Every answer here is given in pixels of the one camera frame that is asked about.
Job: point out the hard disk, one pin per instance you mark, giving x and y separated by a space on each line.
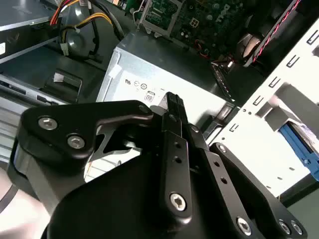
291 139

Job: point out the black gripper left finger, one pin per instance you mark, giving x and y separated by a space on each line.
74 119

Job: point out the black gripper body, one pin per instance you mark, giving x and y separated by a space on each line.
119 206

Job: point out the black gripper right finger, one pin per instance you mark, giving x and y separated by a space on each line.
224 189

